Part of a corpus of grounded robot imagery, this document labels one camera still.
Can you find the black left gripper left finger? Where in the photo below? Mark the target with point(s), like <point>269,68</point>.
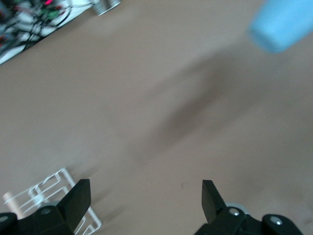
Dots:
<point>75,203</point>

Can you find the silver metal cylinder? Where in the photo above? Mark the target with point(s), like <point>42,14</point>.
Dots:
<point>101,8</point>

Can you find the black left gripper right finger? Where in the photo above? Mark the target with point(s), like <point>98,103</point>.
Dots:
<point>212,205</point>

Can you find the blue plastic cup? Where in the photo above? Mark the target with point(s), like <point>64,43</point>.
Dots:
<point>281,24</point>

